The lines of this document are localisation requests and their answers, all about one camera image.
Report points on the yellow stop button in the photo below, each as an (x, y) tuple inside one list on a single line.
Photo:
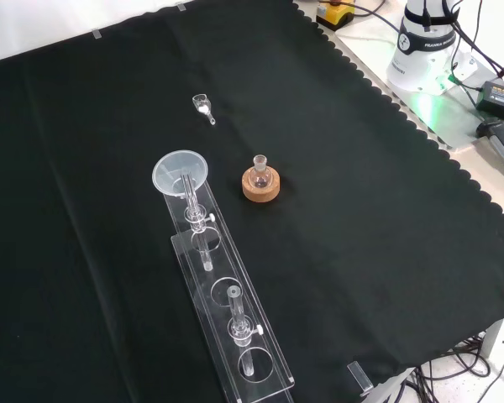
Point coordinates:
[(336, 14)]

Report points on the grey metal base plate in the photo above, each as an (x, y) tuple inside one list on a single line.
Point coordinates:
[(445, 117)]

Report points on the black cloth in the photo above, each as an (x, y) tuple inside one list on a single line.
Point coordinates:
[(361, 218)]

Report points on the clear cloth clip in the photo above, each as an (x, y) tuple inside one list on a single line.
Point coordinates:
[(359, 375), (181, 5), (96, 34)]

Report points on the small glass weighing funnel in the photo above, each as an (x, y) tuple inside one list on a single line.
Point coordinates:
[(200, 105)]

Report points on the translucent plastic funnel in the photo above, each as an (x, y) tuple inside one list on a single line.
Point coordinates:
[(168, 165)]

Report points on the clear acrylic funnel stand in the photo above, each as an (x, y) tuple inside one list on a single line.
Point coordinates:
[(252, 336)]

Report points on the black power adapter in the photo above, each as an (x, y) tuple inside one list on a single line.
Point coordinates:
[(500, 98)]

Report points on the glass round-bottom flask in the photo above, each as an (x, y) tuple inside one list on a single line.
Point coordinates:
[(261, 178)]

